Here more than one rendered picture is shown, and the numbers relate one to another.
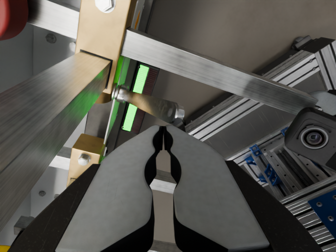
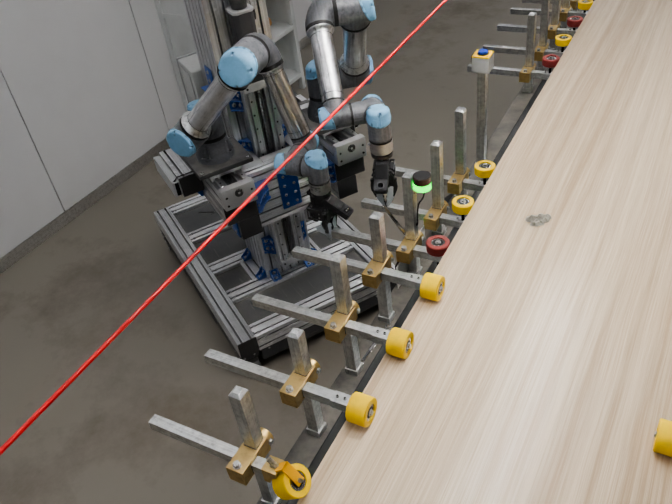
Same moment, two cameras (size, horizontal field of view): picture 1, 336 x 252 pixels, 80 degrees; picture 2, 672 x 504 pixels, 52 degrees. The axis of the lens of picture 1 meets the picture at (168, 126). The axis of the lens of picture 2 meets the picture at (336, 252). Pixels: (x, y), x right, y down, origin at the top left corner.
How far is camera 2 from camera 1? 224 cm
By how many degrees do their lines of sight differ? 22
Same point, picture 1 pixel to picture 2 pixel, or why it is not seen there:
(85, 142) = (431, 224)
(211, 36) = not seen: hidden behind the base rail
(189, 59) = not seen: hidden behind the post
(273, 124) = (288, 285)
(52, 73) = (411, 220)
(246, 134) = (317, 277)
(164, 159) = not seen: hidden behind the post
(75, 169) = (437, 212)
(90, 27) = (410, 245)
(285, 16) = (268, 393)
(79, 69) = (409, 226)
